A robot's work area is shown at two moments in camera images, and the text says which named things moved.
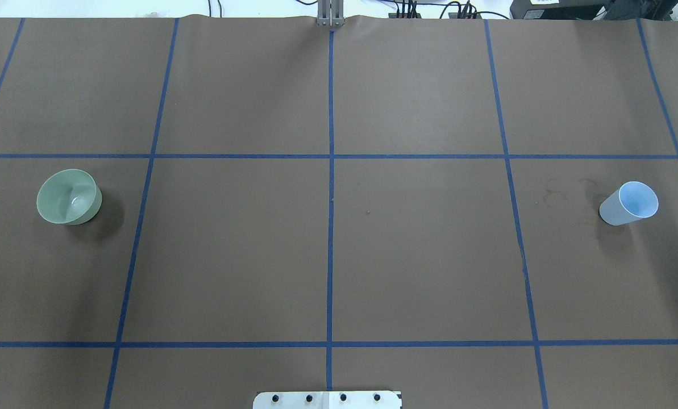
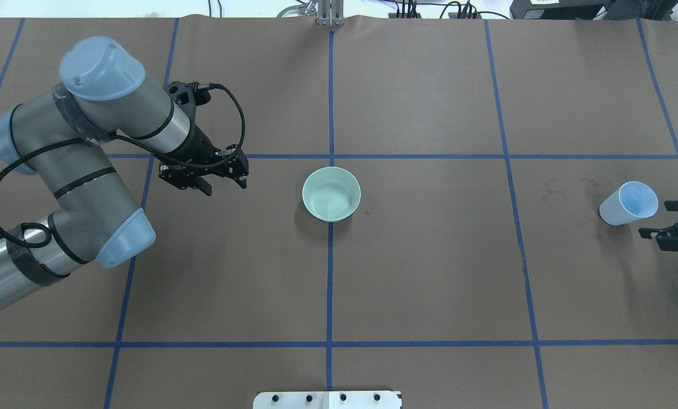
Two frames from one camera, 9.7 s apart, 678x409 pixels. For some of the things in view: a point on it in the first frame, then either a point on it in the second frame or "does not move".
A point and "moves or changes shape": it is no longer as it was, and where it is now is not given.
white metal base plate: (328, 400) does not move
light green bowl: (70, 196) moves or changes shape
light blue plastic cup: (632, 201) does not move
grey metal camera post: (330, 13) does not move
